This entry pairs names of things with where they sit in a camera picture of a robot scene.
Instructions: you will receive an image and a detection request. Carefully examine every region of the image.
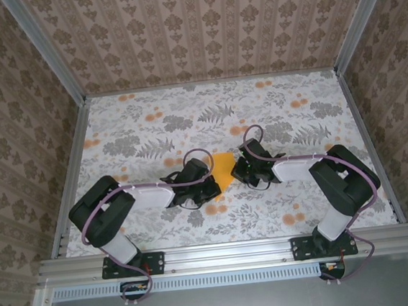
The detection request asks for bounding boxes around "orange cloth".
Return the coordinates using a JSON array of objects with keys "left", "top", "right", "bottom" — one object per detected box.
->
[{"left": 209, "top": 152, "right": 239, "bottom": 202}]

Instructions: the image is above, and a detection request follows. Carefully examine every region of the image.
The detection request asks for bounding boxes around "floral patterned table cover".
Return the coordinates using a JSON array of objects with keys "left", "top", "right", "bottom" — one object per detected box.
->
[{"left": 50, "top": 65, "right": 399, "bottom": 260}]

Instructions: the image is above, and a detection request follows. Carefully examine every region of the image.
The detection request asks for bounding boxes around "small black circuit board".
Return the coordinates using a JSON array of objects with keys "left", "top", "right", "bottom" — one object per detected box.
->
[
  {"left": 318, "top": 260, "right": 348, "bottom": 282},
  {"left": 119, "top": 279, "right": 150, "bottom": 301}
]

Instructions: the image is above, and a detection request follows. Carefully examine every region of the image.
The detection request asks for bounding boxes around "grey metal panel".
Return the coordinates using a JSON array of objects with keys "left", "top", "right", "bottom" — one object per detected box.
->
[{"left": 20, "top": 251, "right": 408, "bottom": 306}]

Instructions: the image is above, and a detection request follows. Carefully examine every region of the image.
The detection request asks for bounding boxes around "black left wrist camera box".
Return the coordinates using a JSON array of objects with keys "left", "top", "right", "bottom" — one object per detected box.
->
[{"left": 191, "top": 178, "right": 223, "bottom": 204}]

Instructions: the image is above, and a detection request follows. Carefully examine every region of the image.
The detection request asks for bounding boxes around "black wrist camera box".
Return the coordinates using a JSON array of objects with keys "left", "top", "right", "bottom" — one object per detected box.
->
[
  {"left": 191, "top": 178, "right": 223, "bottom": 204},
  {"left": 228, "top": 153, "right": 257, "bottom": 186}
]

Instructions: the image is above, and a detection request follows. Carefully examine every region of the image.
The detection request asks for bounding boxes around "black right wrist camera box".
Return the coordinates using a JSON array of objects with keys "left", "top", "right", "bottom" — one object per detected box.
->
[{"left": 228, "top": 153, "right": 257, "bottom": 186}]

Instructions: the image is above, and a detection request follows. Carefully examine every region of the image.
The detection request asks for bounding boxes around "wide aluminium mounting rail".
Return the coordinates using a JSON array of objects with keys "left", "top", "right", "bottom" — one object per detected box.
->
[{"left": 35, "top": 223, "right": 408, "bottom": 287}]

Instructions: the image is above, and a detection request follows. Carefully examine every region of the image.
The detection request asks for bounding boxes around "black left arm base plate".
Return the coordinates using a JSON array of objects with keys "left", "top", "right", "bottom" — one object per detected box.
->
[{"left": 101, "top": 249, "right": 167, "bottom": 281}]

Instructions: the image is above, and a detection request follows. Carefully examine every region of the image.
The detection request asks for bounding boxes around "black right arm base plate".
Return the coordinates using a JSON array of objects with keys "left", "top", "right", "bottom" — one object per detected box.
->
[{"left": 289, "top": 231, "right": 359, "bottom": 262}]

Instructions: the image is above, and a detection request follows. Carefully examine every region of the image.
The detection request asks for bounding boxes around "white slotted cable duct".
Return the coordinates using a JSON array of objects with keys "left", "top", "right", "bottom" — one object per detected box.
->
[{"left": 52, "top": 261, "right": 322, "bottom": 302}]

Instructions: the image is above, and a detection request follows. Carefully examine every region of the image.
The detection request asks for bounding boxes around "aluminium side rail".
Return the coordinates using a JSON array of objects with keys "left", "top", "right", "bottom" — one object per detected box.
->
[
  {"left": 336, "top": 66, "right": 407, "bottom": 228},
  {"left": 36, "top": 98, "right": 104, "bottom": 259}
]

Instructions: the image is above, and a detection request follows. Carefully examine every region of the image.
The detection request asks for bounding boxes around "aluminium frame post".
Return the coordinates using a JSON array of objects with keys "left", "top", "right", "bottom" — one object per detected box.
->
[
  {"left": 4, "top": 0, "right": 88, "bottom": 110},
  {"left": 326, "top": 0, "right": 405, "bottom": 76}
]

